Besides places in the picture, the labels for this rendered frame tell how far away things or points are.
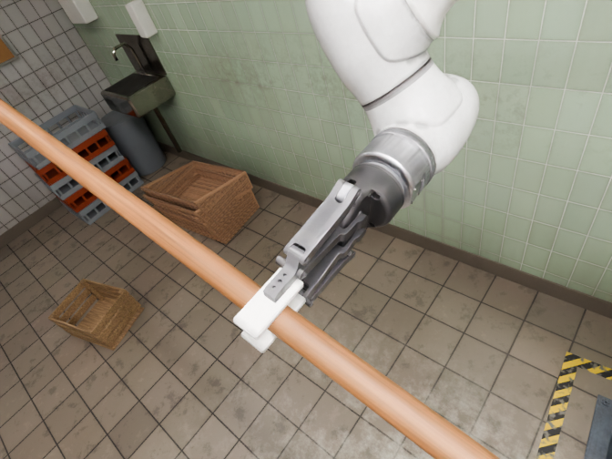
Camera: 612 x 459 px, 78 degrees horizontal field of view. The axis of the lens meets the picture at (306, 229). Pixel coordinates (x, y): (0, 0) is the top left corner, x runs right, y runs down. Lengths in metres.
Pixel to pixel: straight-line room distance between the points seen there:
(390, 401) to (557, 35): 1.28
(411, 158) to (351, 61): 0.13
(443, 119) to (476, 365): 1.57
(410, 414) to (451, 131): 0.33
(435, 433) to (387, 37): 0.39
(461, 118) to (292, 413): 1.64
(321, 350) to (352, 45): 0.33
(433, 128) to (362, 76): 0.11
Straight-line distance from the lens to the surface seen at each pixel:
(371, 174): 0.44
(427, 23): 0.48
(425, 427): 0.35
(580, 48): 1.47
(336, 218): 0.37
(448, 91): 0.52
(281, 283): 0.36
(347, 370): 0.35
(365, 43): 0.48
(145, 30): 2.91
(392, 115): 0.50
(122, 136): 3.76
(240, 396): 2.07
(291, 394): 1.98
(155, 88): 3.13
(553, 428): 1.92
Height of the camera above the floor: 1.78
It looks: 44 degrees down
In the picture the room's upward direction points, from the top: 20 degrees counter-clockwise
